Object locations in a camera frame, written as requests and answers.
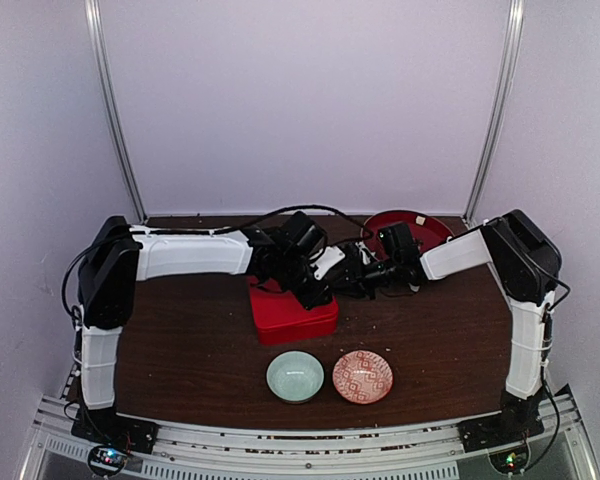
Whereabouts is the red square box lid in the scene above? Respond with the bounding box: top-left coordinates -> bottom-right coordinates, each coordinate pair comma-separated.
248,279 -> 339,329

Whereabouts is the red square chocolate box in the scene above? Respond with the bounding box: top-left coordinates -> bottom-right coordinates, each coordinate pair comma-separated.
256,320 -> 337,346

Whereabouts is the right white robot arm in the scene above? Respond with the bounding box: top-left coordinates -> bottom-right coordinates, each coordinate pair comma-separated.
332,209 -> 563,442

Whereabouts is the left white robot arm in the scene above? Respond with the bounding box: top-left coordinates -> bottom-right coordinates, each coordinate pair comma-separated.
76,211 -> 345,444

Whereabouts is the dark red round tray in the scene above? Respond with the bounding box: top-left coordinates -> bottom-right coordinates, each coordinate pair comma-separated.
364,210 -> 453,260

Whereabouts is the red patterned ceramic bowl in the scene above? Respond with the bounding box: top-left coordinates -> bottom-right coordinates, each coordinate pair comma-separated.
332,350 -> 394,405

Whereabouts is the pale green ceramic bowl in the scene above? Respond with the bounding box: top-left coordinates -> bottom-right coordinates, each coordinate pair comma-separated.
266,350 -> 325,404

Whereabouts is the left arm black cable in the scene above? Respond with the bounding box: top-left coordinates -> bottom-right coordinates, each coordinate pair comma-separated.
214,203 -> 376,241

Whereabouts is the aluminium front rail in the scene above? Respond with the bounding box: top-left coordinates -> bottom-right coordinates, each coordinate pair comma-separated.
29,389 -> 589,480

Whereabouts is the right aluminium frame post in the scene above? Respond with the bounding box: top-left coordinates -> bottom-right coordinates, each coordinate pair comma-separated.
463,0 -> 526,225

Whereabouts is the aluminium frame post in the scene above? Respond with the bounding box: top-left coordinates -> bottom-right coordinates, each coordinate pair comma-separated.
84,0 -> 148,223
463,0 -> 526,225

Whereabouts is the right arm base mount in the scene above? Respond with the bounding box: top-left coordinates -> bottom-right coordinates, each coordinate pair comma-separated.
457,413 -> 545,476

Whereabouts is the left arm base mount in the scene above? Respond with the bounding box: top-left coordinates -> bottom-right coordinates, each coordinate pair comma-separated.
71,407 -> 159,478

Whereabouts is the left aluminium frame post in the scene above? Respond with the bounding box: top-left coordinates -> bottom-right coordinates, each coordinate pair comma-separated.
84,0 -> 148,223

